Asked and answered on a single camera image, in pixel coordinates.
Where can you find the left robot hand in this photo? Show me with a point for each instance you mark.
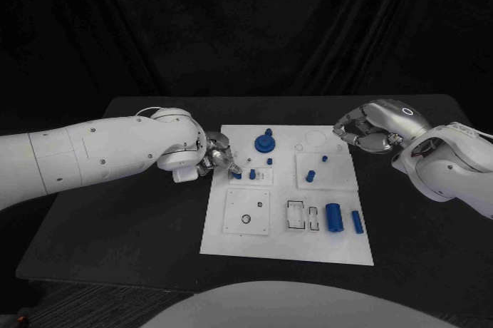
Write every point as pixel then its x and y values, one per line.
pixel 217 153

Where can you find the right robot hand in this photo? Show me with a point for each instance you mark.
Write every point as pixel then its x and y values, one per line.
pixel 385 124

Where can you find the blue plug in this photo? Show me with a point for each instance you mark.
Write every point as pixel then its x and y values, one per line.
pixel 252 174
pixel 236 175

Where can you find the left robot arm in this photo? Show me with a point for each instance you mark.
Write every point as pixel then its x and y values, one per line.
pixel 115 148

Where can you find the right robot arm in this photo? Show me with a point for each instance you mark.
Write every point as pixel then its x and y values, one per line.
pixel 442 167

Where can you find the white task board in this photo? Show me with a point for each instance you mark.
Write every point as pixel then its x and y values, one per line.
pixel 284 199

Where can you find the blue gear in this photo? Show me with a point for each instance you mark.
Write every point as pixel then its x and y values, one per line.
pixel 263 142

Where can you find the thick blue cylinder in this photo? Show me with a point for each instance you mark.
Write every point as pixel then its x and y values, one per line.
pixel 334 217

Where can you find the thin blue cylinder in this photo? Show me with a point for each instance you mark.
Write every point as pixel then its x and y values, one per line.
pixel 356 222

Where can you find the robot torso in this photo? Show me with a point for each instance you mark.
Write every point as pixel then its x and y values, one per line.
pixel 300 306

